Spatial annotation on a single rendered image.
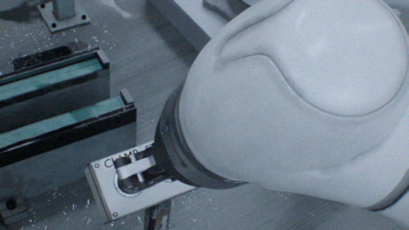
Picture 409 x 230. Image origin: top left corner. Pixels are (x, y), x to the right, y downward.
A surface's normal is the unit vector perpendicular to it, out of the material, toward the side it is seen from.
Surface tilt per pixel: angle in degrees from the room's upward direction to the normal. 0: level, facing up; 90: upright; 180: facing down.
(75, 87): 90
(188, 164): 101
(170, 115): 77
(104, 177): 30
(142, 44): 0
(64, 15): 90
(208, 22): 2
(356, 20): 22
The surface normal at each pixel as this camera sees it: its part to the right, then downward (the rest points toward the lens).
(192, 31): -0.81, 0.40
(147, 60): 0.09, -0.65
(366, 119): 0.33, 0.48
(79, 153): 0.47, 0.69
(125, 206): 0.32, -0.22
